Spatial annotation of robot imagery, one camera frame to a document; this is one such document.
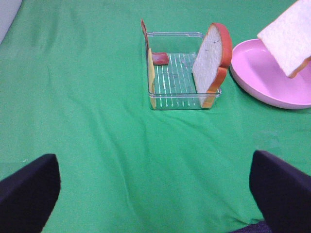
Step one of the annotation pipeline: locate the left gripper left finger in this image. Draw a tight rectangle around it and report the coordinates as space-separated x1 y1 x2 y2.
0 154 60 233

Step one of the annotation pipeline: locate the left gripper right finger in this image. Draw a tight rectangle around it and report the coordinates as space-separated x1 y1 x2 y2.
249 150 311 233

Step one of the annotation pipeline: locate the toast bread slice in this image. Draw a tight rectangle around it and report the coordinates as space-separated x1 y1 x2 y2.
257 0 311 78
192 23 232 108

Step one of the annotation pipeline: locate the yellow cheese slice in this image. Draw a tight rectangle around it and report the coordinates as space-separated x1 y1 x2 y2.
147 48 156 109

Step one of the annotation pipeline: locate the bacon strip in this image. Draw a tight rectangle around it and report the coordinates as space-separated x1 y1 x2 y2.
140 19 169 66

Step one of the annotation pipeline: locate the green tablecloth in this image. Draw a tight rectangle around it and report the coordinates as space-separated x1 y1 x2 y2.
0 0 311 233

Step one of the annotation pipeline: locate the pink round plate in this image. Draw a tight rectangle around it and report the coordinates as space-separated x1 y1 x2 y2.
230 39 311 110

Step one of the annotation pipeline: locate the left clear plastic container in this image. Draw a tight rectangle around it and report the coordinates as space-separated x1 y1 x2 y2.
145 32 222 110

